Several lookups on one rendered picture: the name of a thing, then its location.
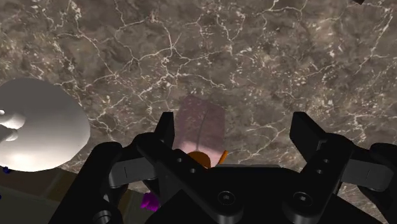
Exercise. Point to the purple small object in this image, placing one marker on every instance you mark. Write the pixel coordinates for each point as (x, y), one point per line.
(150, 201)

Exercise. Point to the orange round object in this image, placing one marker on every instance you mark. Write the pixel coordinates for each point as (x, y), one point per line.
(200, 158)

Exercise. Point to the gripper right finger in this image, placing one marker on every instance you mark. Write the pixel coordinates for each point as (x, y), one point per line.
(322, 155)

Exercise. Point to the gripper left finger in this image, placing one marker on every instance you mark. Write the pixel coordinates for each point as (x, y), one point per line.
(173, 173)

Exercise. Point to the pink rectangular object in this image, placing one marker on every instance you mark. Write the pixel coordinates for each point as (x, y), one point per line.
(198, 124)

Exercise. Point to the white rounded figure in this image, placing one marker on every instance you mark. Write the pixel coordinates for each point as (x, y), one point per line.
(46, 124)

